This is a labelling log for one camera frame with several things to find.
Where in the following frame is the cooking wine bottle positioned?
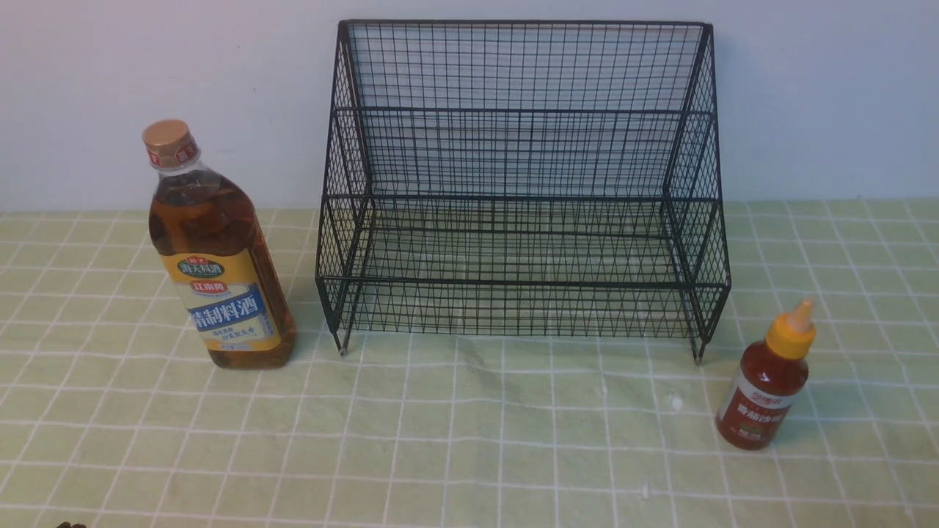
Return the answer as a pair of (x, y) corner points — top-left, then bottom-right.
(142, 118), (296, 369)

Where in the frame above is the red sauce bottle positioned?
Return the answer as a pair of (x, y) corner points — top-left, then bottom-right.
(715, 298), (817, 450)

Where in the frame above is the green checkered tablecloth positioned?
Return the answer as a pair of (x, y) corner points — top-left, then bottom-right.
(1, 199), (938, 527)

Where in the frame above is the black wire mesh rack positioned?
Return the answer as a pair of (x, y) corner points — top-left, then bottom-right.
(315, 19), (731, 364)

